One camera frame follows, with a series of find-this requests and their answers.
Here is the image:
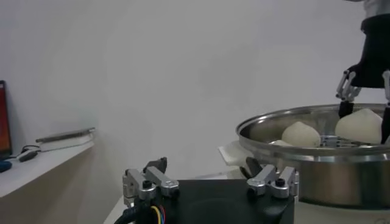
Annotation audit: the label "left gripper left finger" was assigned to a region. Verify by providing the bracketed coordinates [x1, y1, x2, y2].
[121, 156, 181, 208]

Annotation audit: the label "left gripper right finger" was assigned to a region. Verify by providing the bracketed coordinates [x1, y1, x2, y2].
[245, 156, 300, 199]

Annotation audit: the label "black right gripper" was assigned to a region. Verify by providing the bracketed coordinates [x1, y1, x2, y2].
[335, 13, 390, 145]

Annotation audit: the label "perforated steel steamer basket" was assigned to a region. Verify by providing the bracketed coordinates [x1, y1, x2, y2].
[236, 103, 390, 211]

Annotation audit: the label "flat white box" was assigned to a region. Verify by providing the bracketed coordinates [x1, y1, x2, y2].
[38, 133, 95, 153]

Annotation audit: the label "white side desk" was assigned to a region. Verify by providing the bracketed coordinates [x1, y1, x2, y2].
[0, 139, 96, 224]

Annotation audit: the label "small black dongle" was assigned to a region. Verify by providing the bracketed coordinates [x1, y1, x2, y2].
[17, 149, 40, 163]

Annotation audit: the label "coloured wire bundle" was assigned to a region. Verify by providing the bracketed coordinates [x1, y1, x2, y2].
[149, 205, 167, 224]

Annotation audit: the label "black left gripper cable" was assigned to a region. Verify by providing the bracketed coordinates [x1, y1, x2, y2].
[114, 197, 144, 224]

